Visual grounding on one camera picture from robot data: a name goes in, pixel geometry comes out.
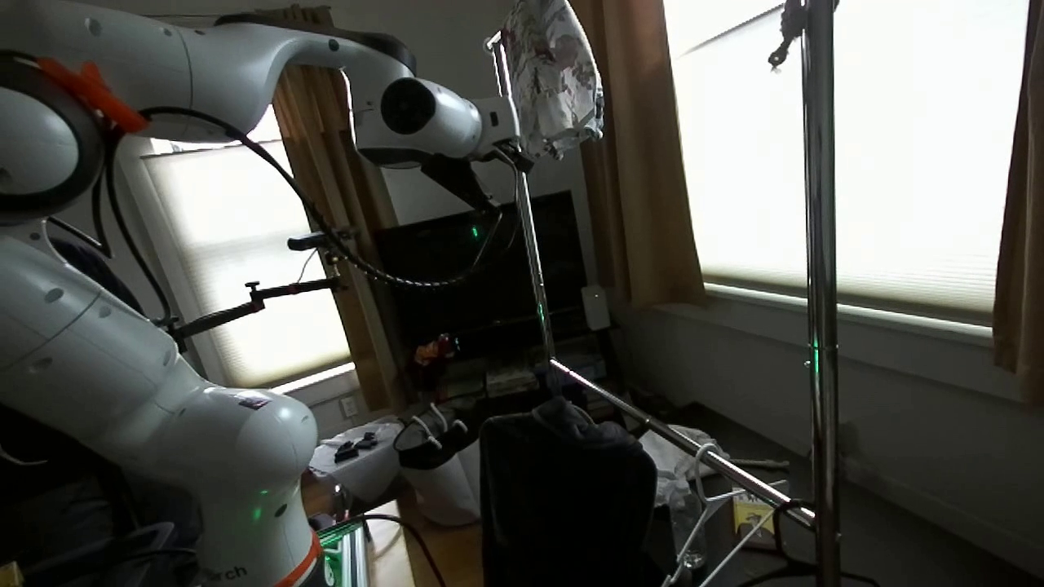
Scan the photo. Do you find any right edge brown curtain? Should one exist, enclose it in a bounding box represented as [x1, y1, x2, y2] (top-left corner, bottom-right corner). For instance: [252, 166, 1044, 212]
[992, 0, 1044, 407]

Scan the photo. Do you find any mustard brown curtain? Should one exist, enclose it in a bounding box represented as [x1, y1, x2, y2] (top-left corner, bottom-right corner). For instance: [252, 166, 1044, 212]
[575, 0, 703, 306]

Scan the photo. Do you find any chrome clothing rack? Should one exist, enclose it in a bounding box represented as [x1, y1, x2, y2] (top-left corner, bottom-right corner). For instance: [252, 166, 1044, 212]
[481, 0, 846, 587]

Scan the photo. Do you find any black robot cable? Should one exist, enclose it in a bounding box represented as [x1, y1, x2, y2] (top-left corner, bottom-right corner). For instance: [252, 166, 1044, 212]
[101, 103, 507, 293]

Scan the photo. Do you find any white floral cloth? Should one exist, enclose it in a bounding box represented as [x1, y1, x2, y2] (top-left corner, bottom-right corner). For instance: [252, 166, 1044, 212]
[505, 0, 604, 156]

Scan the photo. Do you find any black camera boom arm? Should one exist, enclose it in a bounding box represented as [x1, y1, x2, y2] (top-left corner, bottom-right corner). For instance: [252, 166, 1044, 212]
[174, 276, 338, 342]

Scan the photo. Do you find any black television screen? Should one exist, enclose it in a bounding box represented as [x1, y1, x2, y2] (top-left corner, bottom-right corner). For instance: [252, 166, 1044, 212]
[375, 193, 586, 355]

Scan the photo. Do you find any white window blind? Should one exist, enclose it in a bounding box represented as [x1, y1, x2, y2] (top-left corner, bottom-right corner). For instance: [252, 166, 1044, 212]
[662, 0, 1026, 324]

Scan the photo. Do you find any white plastic hanger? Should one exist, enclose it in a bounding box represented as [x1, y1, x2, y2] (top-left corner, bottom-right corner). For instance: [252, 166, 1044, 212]
[660, 457, 777, 587]

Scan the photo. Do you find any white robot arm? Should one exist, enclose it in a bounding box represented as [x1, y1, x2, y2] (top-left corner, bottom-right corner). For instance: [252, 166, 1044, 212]
[0, 0, 505, 587]

